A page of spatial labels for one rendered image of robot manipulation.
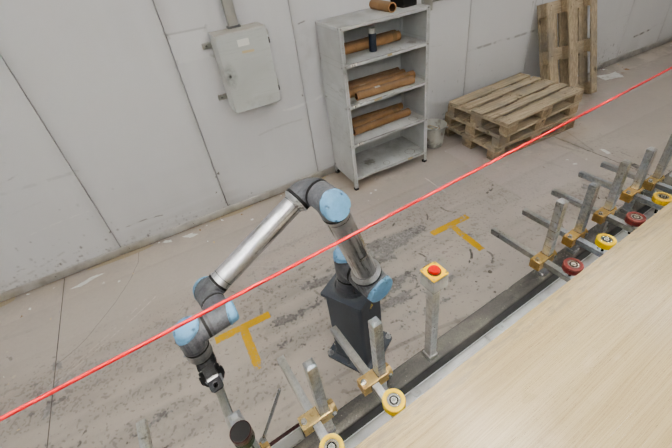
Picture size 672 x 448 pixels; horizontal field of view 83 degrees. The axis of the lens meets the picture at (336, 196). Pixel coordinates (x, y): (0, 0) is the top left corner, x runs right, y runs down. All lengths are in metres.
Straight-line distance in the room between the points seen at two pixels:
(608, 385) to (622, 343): 0.19
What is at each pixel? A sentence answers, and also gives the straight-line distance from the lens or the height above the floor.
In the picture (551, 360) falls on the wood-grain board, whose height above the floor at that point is 0.90.
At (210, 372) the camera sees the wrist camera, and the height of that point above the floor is 0.98.
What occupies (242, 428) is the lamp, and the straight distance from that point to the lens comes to 1.26.
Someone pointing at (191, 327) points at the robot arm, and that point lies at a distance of 1.43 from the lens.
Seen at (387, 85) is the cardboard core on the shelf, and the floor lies 0.96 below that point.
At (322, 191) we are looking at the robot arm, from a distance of 1.42.
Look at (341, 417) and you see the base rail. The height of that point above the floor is 0.70.
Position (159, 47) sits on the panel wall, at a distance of 3.30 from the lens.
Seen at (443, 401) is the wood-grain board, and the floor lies 0.90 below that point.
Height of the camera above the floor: 2.24
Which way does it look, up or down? 36 degrees down
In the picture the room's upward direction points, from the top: 8 degrees counter-clockwise
